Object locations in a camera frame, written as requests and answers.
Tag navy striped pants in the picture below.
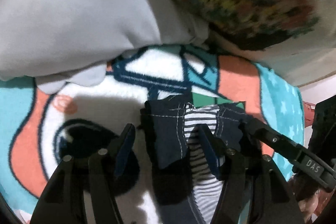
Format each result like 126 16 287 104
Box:
141 94 252 223

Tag cartoon fleece blanket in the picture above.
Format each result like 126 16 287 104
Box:
1 46 304 223

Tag floral cream pillow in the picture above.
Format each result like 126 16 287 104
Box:
175 0 335 86

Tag plain white pillow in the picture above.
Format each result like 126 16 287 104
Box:
1 0 209 94

